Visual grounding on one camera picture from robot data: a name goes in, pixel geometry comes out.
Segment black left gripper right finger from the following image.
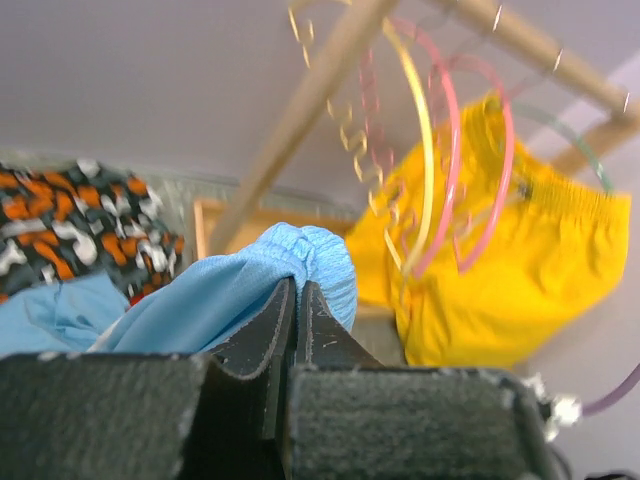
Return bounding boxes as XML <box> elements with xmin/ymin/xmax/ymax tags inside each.
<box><xmin>295</xmin><ymin>281</ymin><xmax>383</xmax><ymax>369</ymax></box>

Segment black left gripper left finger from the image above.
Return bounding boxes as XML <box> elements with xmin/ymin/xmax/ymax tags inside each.
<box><xmin>210</xmin><ymin>277</ymin><xmax>296</xmax><ymax>380</ymax></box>

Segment light blue shorts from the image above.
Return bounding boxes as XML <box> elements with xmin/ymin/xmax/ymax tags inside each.
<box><xmin>1</xmin><ymin>223</ymin><xmax>357</xmax><ymax>355</ymax></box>

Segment pink hanger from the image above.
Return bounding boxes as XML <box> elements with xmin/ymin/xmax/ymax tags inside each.
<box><xmin>437</xmin><ymin>54</ymin><xmax>516</xmax><ymax>273</ymax></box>
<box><xmin>357</xmin><ymin>17</ymin><xmax>462</xmax><ymax>279</ymax></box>

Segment yellow hanger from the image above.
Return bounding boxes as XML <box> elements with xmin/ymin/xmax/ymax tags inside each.
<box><xmin>291</xmin><ymin>16</ymin><xmax>435</xmax><ymax>277</ymax></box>

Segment yellow shorts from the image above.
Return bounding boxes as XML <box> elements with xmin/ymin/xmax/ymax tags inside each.
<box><xmin>344</xmin><ymin>97</ymin><xmax>632</xmax><ymax>371</ymax></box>

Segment orange black patterned shorts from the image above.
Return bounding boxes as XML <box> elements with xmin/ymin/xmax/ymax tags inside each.
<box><xmin>1</xmin><ymin>159</ymin><xmax>185</xmax><ymax>301</ymax></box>

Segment green hanger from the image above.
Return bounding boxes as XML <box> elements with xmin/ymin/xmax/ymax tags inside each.
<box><xmin>511</xmin><ymin>102</ymin><xmax>614</xmax><ymax>194</ymax></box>

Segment wooden clothes rack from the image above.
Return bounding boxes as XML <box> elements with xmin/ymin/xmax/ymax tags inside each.
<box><xmin>195</xmin><ymin>1</ymin><xmax>639</xmax><ymax>258</ymax></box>

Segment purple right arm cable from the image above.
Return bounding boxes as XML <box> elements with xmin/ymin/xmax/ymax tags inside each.
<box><xmin>582</xmin><ymin>362</ymin><xmax>640</xmax><ymax>419</ymax></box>

